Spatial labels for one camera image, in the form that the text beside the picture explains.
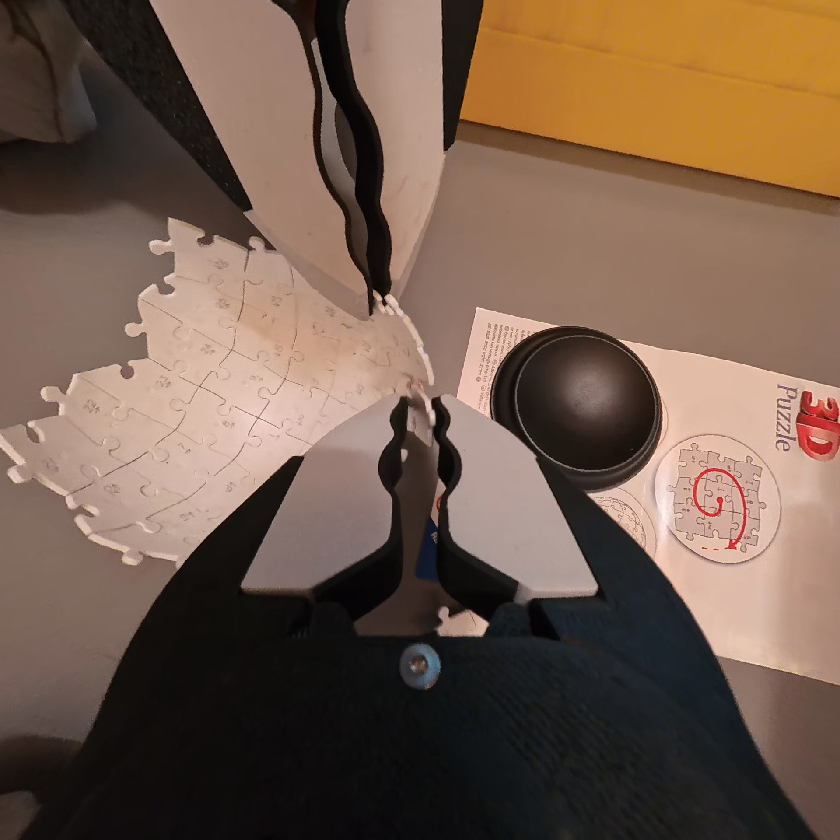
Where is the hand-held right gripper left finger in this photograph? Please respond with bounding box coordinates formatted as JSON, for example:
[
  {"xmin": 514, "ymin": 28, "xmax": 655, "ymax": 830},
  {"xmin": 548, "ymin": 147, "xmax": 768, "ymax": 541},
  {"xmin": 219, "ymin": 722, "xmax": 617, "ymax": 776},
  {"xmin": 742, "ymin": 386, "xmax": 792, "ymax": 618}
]
[{"xmin": 241, "ymin": 395, "xmax": 419, "ymax": 635}]

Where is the small white puzzle piece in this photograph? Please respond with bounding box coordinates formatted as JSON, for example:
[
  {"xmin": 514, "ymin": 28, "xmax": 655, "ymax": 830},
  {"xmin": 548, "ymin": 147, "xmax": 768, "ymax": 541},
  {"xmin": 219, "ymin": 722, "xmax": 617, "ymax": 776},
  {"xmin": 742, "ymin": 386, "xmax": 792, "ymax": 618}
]
[{"xmin": 406, "ymin": 384, "xmax": 439, "ymax": 450}]

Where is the black round ball stand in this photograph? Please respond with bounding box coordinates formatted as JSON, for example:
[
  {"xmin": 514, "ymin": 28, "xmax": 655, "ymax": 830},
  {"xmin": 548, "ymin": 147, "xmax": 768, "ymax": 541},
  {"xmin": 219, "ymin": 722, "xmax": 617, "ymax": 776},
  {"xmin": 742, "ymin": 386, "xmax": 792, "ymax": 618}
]
[{"xmin": 491, "ymin": 325, "xmax": 662, "ymax": 493}]

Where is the loose white puzzle piece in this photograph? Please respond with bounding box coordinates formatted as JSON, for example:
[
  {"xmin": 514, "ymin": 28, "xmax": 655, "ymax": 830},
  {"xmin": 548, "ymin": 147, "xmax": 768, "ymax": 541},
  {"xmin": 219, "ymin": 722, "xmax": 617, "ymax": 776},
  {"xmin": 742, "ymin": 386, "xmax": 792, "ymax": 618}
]
[{"xmin": 436, "ymin": 604, "xmax": 490, "ymax": 636}]

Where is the white partly built puzzle ball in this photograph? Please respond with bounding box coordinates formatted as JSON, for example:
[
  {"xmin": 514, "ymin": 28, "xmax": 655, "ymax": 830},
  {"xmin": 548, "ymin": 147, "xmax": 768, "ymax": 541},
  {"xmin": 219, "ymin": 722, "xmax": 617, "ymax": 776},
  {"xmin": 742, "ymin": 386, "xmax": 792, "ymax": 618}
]
[{"xmin": 0, "ymin": 220, "xmax": 435, "ymax": 568}]

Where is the white puzzle instruction leaflet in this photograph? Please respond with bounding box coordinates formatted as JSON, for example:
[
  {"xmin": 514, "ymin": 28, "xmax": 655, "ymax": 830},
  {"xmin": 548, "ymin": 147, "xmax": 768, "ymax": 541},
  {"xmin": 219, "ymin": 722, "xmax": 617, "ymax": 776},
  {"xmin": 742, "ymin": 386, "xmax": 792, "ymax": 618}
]
[{"xmin": 456, "ymin": 307, "xmax": 840, "ymax": 686}]

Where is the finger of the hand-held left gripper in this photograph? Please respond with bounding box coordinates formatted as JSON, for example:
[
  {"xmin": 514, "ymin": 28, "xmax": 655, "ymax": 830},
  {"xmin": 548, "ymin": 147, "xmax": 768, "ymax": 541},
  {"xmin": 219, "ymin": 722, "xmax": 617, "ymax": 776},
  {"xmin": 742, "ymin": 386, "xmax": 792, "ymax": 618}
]
[
  {"xmin": 150, "ymin": 0, "xmax": 379, "ymax": 315},
  {"xmin": 314, "ymin": 0, "xmax": 448, "ymax": 298}
]

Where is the grey cloth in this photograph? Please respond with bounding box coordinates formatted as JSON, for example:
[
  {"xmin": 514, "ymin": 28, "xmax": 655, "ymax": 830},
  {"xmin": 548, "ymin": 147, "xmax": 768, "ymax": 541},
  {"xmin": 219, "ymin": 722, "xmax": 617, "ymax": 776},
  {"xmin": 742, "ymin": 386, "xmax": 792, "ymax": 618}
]
[{"xmin": 0, "ymin": 0, "xmax": 96, "ymax": 144}]

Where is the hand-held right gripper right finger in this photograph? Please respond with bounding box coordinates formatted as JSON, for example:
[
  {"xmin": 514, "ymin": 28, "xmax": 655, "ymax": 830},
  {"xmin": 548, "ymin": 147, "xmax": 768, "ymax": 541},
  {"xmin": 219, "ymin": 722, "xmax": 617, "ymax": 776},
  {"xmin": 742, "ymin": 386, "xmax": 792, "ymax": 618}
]
[{"xmin": 435, "ymin": 392, "xmax": 600, "ymax": 622}]

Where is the yellow box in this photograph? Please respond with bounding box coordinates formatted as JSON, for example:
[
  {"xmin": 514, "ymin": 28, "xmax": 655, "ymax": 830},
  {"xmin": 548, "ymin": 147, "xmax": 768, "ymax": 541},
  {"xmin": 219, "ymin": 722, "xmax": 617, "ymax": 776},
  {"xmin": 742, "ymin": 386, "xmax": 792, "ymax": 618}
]
[{"xmin": 459, "ymin": 0, "xmax": 840, "ymax": 198}]

